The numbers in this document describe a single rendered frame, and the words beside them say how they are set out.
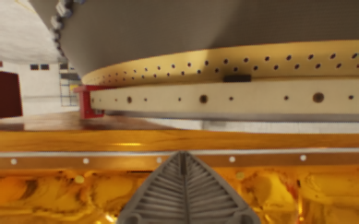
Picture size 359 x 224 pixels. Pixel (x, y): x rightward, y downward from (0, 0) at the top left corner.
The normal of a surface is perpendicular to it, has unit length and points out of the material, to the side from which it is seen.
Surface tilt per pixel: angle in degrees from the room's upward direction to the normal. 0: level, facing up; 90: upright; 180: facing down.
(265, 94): 90
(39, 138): 90
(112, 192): 129
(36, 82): 90
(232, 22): 62
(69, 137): 90
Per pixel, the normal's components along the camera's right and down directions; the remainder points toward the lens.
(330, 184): 0.01, -0.46
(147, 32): -0.35, 0.54
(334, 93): -0.09, 0.09
